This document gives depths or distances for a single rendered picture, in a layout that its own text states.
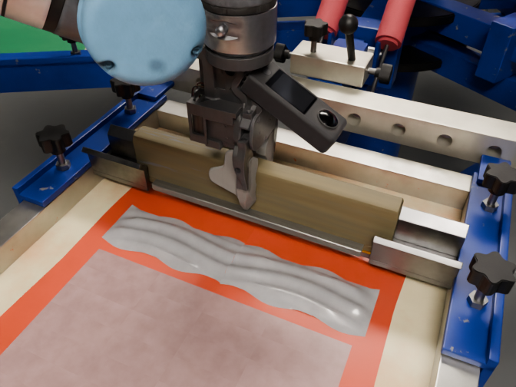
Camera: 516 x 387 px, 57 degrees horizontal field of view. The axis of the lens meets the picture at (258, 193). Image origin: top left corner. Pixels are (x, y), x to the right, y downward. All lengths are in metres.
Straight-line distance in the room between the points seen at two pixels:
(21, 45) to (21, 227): 0.65
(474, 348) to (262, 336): 0.22
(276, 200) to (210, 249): 0.11
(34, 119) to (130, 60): 2.58
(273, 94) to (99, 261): 0.31
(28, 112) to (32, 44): 1.73
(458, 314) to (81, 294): 0.43
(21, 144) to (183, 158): 2.11
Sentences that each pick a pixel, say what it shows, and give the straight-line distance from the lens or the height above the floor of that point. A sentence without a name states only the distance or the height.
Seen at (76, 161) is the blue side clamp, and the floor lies 1.00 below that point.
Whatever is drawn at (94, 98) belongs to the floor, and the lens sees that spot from 2.95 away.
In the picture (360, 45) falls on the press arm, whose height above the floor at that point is 1.04.
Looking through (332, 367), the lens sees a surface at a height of 0.96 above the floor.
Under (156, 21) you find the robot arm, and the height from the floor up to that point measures 1.32.
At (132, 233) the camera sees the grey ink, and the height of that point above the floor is 0.96.
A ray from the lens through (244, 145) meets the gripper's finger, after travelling 0.52.
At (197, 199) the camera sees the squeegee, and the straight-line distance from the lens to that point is 0.64.
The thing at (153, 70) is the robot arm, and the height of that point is 1.29.
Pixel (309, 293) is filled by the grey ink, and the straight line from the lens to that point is 0.58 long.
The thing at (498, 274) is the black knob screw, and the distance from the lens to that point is 0.52.
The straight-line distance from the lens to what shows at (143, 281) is 0.61.
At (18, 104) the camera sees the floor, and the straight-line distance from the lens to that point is 3.05.
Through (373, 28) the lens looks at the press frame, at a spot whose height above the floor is 1.05.
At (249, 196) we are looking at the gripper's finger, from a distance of 0.58.
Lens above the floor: 1.43
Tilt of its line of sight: 42 degrees down
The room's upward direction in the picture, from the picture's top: straight up
